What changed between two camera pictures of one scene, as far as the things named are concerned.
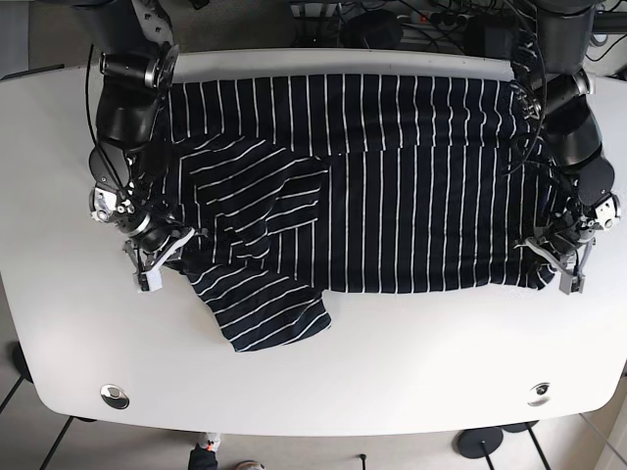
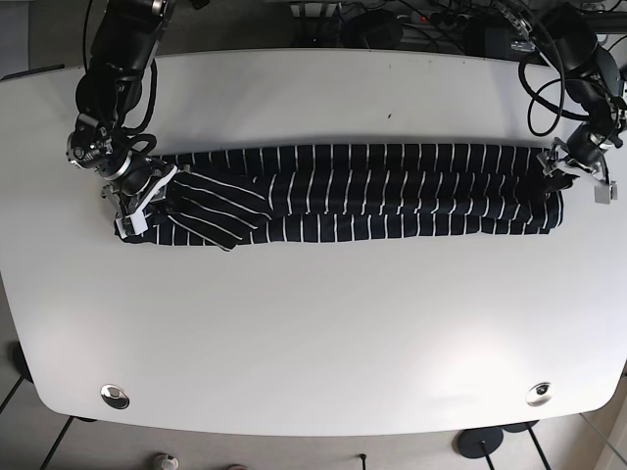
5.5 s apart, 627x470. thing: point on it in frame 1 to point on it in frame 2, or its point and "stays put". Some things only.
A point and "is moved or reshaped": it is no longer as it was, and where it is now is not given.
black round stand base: [478, 443] stays put
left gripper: [147, 262] to [124, 204]
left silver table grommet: [115, 397] stays put
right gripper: [572, 263] to [557, 157]
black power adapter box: [373, 28] stays put
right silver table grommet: [539, 395] stays put
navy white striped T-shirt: [282, 188] is moved or reshaped
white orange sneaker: [213, 441] to [168, 462]
